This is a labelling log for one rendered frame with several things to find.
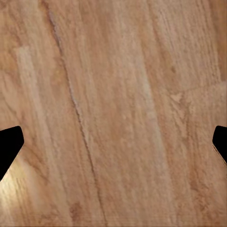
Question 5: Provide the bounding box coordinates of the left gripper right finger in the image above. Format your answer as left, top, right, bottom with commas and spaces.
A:
212, 125, 227, 163

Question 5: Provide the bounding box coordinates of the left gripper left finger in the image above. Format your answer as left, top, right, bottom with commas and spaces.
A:
0, 126, 24, 181

